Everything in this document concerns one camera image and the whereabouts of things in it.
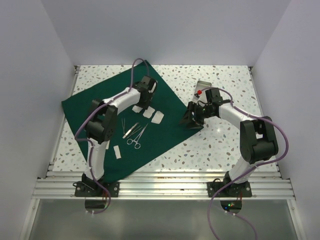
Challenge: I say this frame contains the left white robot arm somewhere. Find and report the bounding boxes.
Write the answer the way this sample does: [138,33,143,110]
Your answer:
[77,75,158,197]

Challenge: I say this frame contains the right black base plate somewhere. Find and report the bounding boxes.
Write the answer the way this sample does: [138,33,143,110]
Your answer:
[206,181,253,198]

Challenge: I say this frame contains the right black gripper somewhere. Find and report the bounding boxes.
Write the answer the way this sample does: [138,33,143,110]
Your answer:
[179,101,215,129]

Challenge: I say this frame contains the curved-tip tweezers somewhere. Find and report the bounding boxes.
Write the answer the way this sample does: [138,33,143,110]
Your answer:
[122,122,139,139]

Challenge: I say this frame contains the aluminium rail frame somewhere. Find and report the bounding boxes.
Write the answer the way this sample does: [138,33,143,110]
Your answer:
[20,65,306,240]

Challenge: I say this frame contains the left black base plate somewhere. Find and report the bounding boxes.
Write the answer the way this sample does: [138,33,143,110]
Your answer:
[72,181,120,198]

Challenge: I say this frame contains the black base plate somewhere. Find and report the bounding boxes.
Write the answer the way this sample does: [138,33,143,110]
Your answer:
[206,181,253,198]
[72,181,120,198]

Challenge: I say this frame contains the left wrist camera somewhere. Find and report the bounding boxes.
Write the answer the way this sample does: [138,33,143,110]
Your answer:
[150,82,158,93]

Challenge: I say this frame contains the green surgical cloth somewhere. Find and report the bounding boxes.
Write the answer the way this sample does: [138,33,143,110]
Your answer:
[61,59,205,183]

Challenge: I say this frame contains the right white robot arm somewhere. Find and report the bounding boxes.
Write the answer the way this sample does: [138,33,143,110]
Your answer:
[180,87,279,197]

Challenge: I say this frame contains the fine straight tweezers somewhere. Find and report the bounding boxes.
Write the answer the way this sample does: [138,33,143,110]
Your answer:
[129,125,142,136]

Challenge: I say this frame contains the white gauze pad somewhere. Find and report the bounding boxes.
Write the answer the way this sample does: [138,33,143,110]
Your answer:
[132,105,142,113]
[151,111,164,124]
[143,106,155,119]

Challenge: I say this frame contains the metal tray tin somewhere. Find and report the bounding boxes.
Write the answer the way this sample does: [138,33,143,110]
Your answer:
[192,80,212,103]

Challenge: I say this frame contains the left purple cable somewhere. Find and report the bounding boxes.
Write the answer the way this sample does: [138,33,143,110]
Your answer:
[74,57,151,215]

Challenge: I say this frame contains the steel hemostat forceps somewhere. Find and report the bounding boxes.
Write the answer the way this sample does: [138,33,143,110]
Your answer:
[127,124,148,149]

